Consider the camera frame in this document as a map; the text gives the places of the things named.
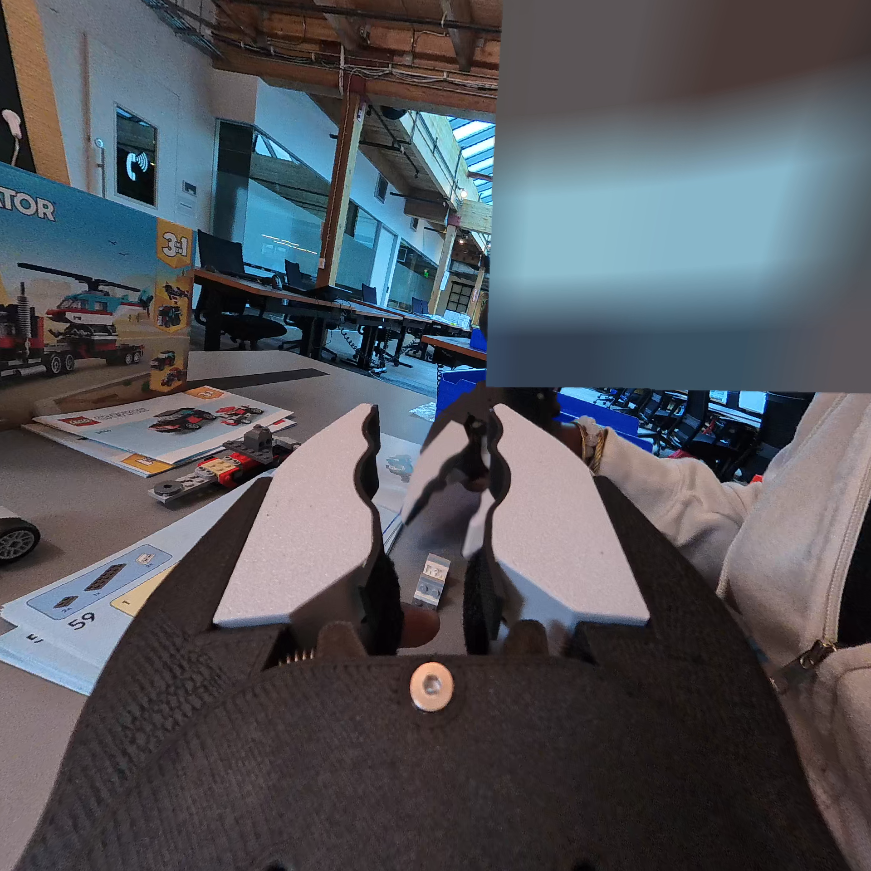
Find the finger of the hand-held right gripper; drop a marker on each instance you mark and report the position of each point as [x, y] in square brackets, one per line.
[432, 469]
[480, 526]

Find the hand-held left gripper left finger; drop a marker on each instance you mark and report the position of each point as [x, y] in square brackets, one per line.
[299, 530]

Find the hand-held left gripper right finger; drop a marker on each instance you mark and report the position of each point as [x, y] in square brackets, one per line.
[564, 544]

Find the small grey lego plate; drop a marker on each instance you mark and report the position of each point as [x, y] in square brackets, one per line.
[430, 584]

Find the red grey lego model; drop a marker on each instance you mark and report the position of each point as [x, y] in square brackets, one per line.
[223, 465]

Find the person's right forearm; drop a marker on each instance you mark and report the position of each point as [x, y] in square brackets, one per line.
[666, 489]

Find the red black lego truck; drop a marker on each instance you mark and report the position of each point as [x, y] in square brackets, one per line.
[16, 537]

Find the lego box with truck picture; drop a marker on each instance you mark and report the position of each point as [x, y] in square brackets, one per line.
[81, 271]

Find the person's right hand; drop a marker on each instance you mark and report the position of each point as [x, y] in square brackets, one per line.
[568, 435]

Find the clear plastic bag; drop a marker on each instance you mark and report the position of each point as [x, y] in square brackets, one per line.
[425, 410]

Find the orange-topped desk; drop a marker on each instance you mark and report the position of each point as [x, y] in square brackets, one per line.
[455, 343]

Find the closed instruction booklet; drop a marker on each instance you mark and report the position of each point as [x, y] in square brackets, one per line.
[170, 422]

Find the black office chair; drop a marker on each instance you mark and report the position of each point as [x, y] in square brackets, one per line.
[251, 329]

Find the long office desk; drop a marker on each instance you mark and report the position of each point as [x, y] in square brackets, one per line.
[271, 289]

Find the open instruction booklet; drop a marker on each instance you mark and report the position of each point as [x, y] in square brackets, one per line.
[67, 626]

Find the person's black top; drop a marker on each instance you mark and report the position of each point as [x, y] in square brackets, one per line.
[857, 578]

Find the black phone icon sign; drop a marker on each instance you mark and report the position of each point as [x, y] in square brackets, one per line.
[135, 162]

